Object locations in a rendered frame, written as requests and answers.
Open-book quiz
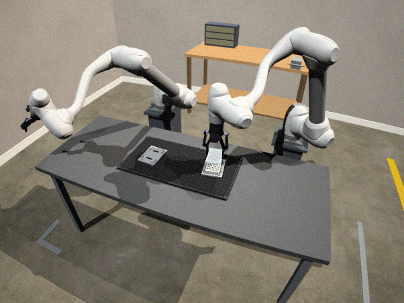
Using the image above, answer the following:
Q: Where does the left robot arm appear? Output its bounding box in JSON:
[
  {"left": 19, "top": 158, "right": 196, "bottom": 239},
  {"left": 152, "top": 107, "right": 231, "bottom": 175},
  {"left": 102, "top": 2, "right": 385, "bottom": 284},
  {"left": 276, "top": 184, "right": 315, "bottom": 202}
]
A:
[{"left": 207, "top": 27, "right": 340, "bottom": 149}]

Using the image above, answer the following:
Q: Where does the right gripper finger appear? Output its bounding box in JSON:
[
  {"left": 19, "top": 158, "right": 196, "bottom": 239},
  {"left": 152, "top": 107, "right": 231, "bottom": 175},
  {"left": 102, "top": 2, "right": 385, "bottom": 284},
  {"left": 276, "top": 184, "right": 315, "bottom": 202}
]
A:
[{"left": 20, "top": 118, "right": 37, "bottom": 132}]

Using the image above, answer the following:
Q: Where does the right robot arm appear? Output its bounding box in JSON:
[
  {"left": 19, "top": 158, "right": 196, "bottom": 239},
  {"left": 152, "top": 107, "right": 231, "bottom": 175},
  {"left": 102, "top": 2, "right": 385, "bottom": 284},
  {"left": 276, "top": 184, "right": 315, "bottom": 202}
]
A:
[{"left": 26, "top": 46, "right": 197, "bottom": 139}]

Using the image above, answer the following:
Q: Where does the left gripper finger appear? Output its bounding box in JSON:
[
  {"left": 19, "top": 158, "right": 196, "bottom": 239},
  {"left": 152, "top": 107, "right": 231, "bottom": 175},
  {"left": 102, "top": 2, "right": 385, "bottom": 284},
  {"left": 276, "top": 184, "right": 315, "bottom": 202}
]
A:
[
  {"left": 219, "top": 133, "right": 229, "bottom": 159},
  {"left": 203, "top": 130, "right": 210, "bottom": 157}
]

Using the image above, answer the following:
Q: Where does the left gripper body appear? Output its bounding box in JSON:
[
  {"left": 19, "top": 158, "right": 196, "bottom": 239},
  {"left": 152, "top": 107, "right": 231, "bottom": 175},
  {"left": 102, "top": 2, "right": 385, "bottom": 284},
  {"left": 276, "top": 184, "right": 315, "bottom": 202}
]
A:
[{"left": 208, "top": 122, "right": 224, "bottom": 136}]

